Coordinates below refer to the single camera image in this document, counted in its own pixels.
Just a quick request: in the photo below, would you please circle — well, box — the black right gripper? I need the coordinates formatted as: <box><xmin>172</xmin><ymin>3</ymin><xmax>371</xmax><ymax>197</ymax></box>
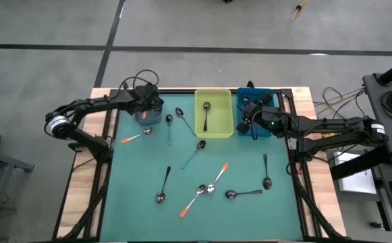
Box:
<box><xmin>236</xmin><ymin>92</ymin><xmax>286</xmax><ymax>138</ymax></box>

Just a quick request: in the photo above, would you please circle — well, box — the black metal spoon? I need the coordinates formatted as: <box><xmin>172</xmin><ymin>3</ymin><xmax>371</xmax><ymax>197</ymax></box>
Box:
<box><xmin>202</xmin><ymin>101</ymin><xmax>212</xmax><ymax>132</ymax></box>
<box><xmin>225</xmin><ymin>189</ymin><xmax>264</xmax><ymax>200</ymax></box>
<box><xmin>155</xmin><ymin>165</ymin><xmax>172</xmax><ymax>204</ymax></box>
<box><xmin>262</xmin><ymin>153</ymin><xmax>273</xmax><ymax>190</ymax></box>

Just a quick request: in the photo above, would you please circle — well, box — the blue plastic bin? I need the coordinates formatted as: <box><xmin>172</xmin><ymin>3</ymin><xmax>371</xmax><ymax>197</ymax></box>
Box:
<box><xmin>237</xmin><ymin>87</ymin><xmax>275</xmax><ymax>138</ymax></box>

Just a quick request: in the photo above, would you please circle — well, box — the yellow-green plastic bin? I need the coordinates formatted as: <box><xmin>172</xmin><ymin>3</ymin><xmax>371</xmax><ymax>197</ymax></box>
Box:
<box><xmin>194</xmin><ymin>88</ymin><xmax>235</xmax><ymax>139</ymax></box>

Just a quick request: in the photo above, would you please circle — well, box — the black stand bar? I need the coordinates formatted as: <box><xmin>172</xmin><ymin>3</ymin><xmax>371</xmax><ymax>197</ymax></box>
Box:
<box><xmin>329</xmin><ymin>143</ymin><xmax>389</xmax><ymax>182</ymax></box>

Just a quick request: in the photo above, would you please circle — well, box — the grey equipment cart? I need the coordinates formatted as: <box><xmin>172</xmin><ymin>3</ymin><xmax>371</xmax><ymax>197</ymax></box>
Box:
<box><xmin>362</xmin><ymin>72</ymin><xmax>392</xmax><ymax>166</ymax></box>

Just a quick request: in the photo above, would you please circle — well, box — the white box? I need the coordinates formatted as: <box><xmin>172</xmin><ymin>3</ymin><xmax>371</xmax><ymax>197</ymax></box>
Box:
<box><xmin>333</xmin><ymin>151</ymin><xmax>378</xmax><ymax>196</ymax></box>

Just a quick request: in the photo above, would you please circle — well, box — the grey side table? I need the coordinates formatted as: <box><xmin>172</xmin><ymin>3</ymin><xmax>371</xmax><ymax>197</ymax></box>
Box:
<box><xmin>0</xmin><ymin>144</ymin><xmax>36</xmax><ymax>234</ymax></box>

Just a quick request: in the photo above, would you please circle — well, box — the yellow cable bundle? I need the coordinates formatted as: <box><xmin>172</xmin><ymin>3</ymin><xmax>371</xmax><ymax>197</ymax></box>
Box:
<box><xmin>290</xmin><ymin>0</ymin><xmax>308</xmax><ymax>22</ymax></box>

